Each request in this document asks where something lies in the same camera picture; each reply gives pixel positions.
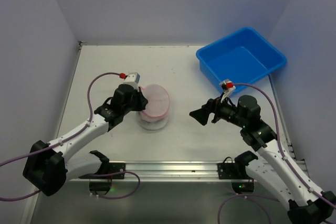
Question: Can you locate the white mesh laundry bag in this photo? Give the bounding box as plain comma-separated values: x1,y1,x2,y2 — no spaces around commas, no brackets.
137,84,171,131

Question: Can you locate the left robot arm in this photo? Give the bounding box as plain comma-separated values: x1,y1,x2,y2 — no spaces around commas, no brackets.
23,83,148,196

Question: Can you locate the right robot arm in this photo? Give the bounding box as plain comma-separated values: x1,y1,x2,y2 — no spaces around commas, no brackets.
190,95,335,223

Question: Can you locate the blue plastic bin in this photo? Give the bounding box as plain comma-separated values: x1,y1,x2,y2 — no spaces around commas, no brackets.
196,27,287,93

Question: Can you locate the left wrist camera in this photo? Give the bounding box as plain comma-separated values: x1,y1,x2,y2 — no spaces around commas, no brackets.
119,72,140,90

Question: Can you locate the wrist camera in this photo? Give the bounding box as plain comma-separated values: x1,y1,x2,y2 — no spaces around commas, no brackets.
219,79,236,102
119,72,140,90

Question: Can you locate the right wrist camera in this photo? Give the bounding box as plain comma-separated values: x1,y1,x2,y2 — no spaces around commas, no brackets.
219,79,236,102

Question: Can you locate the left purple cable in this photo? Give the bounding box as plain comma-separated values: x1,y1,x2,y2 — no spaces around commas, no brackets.
0,71,141,202

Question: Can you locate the purple cable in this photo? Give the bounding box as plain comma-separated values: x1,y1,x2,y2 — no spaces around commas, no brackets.
217,81,336,224
0,71,141,202

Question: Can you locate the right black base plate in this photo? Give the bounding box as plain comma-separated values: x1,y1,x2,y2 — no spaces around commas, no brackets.
217,156,258,180

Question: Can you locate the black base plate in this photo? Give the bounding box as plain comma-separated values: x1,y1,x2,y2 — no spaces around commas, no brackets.
217,156,258,180
79,162,126,179

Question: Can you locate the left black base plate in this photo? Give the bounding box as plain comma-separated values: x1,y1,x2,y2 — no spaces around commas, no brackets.
79,162,126,179

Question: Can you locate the aluminium mounting rail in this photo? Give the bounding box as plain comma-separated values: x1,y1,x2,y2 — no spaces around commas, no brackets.
65,158,312,183

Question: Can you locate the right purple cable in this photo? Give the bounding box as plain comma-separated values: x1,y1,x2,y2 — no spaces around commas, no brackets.
217,81,336,224

